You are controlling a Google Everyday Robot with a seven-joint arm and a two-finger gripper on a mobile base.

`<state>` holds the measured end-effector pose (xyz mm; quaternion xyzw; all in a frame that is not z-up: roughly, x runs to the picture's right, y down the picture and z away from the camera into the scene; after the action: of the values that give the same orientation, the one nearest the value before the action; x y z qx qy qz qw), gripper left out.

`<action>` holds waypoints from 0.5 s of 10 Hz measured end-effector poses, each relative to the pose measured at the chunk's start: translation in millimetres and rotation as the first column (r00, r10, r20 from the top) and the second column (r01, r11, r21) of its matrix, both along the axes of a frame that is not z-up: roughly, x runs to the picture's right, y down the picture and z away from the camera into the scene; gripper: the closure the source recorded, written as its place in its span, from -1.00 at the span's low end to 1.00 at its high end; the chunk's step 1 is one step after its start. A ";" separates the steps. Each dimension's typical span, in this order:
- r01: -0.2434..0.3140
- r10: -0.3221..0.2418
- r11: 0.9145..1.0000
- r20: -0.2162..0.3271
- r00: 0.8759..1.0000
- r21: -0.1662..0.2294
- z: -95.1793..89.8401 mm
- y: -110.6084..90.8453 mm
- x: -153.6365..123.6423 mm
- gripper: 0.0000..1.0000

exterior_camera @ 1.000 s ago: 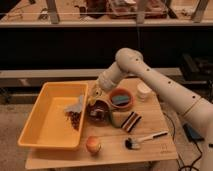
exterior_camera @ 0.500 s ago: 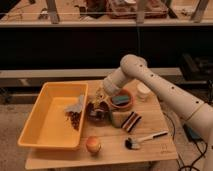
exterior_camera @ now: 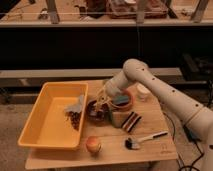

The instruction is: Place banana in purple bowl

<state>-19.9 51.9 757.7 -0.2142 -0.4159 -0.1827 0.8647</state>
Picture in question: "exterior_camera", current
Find yellow plastic tub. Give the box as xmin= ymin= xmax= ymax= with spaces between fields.
xmin=18 ymin=82 xmax=88 ymax=150

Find white cup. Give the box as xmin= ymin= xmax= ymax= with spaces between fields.
xmin=137 ymin=84 xmax=150 ymax=100

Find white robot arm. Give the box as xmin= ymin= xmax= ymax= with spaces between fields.
xmin=105 ymin=59 xmax=213 ymax=171

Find red yellow apple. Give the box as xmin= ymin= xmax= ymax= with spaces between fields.
xmin=86 ymin=136 xmax=101 ymax=154

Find teal sponge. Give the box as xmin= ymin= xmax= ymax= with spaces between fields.
xmin=112 ymin=95 xmax=129 ymax=105

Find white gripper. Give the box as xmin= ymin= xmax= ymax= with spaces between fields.
xmin=105 ymin=71 xmax=131 ymax=97

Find yellow-green banana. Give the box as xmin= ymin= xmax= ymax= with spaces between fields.
xmin=95 ymin=87 xmax=110 ymax=111

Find grey crumpled cloth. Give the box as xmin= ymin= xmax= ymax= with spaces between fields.
xmin=65 ymin=95 xmax=84 ymax=113

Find bunch of dark grapes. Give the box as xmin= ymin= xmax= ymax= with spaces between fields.
xmin=66 ymin=112 xmax=81 ymax=130

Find white handled dish brush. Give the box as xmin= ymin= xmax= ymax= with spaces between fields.
xmin=125 ymin=131 xmax=168 ymax=150

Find orange bowl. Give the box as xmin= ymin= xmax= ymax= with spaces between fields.
xmin=109 ymin=90 xmax=133 ymax=111

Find black floor cable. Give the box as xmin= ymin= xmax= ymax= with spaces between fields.
xmin=163 ymin=111 xmax=209 ymax=171

